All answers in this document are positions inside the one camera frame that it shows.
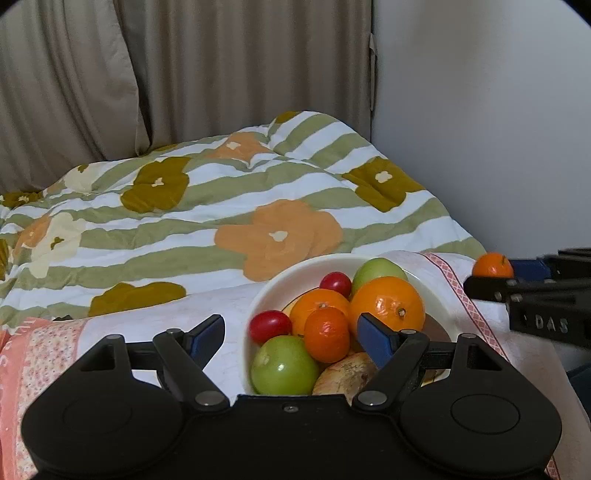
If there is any dark blue cloth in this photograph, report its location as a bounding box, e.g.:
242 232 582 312
567 344 591 416

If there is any large green apple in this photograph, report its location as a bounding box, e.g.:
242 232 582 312
250 335 320 395

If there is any floral striped blanket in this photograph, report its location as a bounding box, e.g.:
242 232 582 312
0 111 485 326

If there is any small green apple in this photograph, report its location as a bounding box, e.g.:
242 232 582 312
352 257 409 296

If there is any wrinkled orange tangerine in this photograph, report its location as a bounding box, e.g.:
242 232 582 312
304 308 351 364

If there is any pink white floral towel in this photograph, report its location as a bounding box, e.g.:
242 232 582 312
0 249 575 480

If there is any red cherry tomato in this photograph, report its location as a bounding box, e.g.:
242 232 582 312
249 311 293 344
320 272 352 298

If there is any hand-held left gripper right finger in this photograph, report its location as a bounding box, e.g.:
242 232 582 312
353 312 513 413

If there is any large orange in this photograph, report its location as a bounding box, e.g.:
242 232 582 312
349 276 426 342

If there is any small orange with stem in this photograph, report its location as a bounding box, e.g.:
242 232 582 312
473 252 514 279

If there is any cream oval bowl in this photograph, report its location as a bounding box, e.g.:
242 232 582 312
243 253 455 395

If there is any medium smooth orange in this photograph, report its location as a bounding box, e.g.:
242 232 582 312
290 287 352 337

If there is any beige curtain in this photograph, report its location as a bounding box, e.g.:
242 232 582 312
0 0 377 195

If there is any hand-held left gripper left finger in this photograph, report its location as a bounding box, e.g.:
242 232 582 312
69 314 232 413

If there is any large red yellow apple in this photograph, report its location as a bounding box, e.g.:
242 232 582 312
312 352 379 397

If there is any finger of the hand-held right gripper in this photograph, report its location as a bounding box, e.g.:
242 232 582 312
464 275 591 306
512 248 591 281

